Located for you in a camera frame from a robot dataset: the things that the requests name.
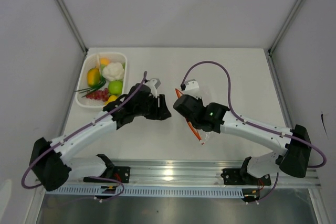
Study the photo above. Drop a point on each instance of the red grape bunch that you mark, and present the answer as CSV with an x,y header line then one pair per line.
x,y
101,95

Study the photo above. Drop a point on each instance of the white slotted cable duct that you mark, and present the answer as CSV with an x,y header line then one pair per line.
x,y
149,191

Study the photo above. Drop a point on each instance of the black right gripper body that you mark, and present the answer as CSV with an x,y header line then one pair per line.
x,y
198,100

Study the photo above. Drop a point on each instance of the green apple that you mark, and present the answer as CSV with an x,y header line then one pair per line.
x,y
115,87

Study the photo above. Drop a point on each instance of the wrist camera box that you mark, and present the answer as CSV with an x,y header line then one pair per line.
x,y
153,83
191,87

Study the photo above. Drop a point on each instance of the white perforated plastic basket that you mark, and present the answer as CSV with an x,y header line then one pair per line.
x,y
88,64

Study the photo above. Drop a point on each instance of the white cauliflower with green leaves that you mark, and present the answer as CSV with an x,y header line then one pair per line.
x,y
113,71

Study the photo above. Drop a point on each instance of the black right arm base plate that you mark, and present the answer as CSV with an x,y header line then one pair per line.
x,y
233,176

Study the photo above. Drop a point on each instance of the green scallion stalks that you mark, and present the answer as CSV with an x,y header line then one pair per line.
x,y
102,79

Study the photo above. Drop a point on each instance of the right aluminium corner post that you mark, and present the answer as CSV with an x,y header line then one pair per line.
x,y
291,16

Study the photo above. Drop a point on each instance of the orange round fruit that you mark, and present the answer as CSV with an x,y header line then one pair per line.
x,y
104,61

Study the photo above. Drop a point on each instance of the yellow bell pepper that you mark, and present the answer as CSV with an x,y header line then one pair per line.
x,y
111,98

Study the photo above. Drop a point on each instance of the aluminium rail frame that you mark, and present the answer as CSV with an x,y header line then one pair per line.
x,y
199,174

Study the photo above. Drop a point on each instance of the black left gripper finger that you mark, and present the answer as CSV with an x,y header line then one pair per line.
x,y
163,112
153,114

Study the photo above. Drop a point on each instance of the aluminium corner post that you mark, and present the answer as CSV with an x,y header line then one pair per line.
x,y
71,24
291,16

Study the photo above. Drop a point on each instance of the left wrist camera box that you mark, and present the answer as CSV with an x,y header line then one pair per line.
x,y
153,83

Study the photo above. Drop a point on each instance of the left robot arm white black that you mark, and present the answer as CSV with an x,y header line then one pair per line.
x,y
54,162

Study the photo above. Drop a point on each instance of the left aluminium corner post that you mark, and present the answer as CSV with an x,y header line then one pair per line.
x,y
71,24

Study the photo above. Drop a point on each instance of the yellow-green mango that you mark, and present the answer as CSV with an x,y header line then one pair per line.
x,y
93,77

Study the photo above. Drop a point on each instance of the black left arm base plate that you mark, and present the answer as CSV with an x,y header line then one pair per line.
x,y
119,173

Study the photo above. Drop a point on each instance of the clear zip bag orange zipper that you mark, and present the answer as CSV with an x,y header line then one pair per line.
x,y
203,137

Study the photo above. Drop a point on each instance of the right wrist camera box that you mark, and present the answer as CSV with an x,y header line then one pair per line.
x,y
191,87

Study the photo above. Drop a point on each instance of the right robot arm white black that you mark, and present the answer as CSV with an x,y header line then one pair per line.
x,y
290,151

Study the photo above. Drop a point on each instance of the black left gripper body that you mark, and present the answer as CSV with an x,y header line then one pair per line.
x,y
151,103

